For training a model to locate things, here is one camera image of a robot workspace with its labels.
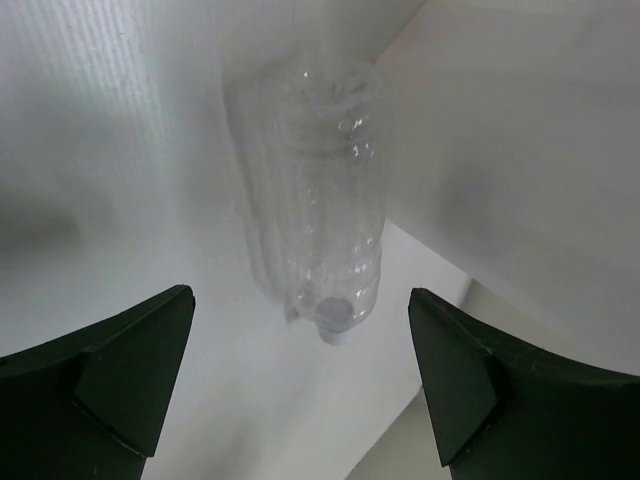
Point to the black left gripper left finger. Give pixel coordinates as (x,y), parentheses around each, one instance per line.
(92,404)

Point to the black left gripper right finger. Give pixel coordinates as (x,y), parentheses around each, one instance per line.
(502,408)

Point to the clear unlabelled plastic bottle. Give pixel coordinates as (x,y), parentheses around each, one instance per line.
(311,138)

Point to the white octagonal plastic bin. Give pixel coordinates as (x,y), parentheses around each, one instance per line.
(134,158)

